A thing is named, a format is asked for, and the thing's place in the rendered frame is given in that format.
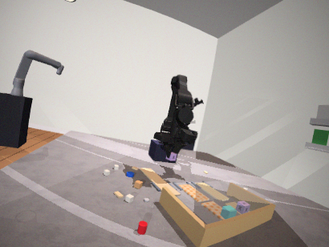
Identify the red cylinder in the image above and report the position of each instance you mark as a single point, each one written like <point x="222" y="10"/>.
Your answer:
<point x="142" y="227"/>

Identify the purple cube with black x marks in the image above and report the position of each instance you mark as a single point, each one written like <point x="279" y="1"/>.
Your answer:
<point x="173" y="156"/>

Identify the orange-brown cube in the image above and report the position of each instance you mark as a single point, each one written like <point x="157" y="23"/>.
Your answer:
<point x="138" y="184"/>

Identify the tan open wooden tray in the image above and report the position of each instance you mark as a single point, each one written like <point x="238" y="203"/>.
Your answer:
<point x="212" y="211"/>

